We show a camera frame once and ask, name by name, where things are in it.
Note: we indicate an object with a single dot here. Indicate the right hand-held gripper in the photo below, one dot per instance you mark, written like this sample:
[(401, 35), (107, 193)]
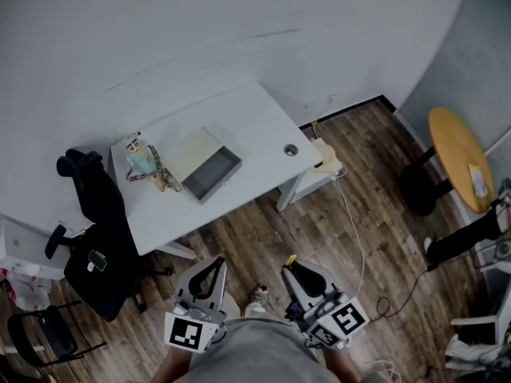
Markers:
[(349, 317)]

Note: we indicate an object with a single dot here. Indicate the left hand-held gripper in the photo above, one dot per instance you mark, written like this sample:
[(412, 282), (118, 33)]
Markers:
[(183, 333)]

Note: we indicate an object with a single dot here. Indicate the grey box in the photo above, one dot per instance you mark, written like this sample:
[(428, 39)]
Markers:
[(211, 174)]

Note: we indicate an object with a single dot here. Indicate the person's right forearm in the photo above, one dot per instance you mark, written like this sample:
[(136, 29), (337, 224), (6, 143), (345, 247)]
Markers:
[(343, 365)]

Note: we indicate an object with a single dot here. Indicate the person's left forearm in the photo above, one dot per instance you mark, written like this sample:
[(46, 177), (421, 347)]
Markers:
[(169, 367)]

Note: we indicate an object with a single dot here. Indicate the small black screen device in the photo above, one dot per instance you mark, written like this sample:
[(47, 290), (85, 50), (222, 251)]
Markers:
[(294, 311)]

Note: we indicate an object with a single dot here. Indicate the person's right shoe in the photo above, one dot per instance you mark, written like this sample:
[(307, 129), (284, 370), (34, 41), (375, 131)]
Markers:
[(260, 294)]

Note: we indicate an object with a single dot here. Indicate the person's light trousers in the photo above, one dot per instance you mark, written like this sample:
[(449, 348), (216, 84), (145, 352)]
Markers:
[(251, 310)]

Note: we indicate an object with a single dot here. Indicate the silver wristwatch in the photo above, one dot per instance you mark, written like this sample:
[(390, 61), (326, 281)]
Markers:
[(343, 345)]

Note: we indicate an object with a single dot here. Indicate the person's grey shirt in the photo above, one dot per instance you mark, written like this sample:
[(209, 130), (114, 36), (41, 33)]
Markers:
[(255, 353)]

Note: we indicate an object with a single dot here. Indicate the white drawer cabinet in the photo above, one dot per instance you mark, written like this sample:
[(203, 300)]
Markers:
[(311, 182)]

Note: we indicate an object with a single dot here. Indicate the black smartphone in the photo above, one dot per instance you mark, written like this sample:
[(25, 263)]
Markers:
[(97, 261)]

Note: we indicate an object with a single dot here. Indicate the small white charger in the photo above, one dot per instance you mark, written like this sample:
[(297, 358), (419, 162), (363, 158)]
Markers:
[(90, 267)]

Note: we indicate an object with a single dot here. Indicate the black office chair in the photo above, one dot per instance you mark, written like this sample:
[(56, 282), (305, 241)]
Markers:
[(104, 214)]

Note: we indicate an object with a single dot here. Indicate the cartoon boy plush toy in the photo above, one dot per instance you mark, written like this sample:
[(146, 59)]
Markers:
[(141, 160)]

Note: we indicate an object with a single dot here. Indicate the black folding chair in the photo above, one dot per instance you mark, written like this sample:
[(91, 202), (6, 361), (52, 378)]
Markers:
[(48, 333)]

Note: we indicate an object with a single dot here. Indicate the white rectangular desk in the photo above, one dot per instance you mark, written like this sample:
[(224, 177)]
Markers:
[(255, 134)]

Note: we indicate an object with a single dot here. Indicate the white side table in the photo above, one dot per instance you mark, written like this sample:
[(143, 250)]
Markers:
[(475, 319)]

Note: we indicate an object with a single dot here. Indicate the pack of plastic bottles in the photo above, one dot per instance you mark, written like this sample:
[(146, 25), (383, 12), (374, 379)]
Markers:
[(28, 293)]

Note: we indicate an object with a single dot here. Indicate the yellow and white packet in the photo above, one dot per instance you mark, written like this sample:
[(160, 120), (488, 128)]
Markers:
[(477, 180)]

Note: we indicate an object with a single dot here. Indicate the round wooden table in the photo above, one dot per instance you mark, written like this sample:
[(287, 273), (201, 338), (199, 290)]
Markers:
[(455, 146)]

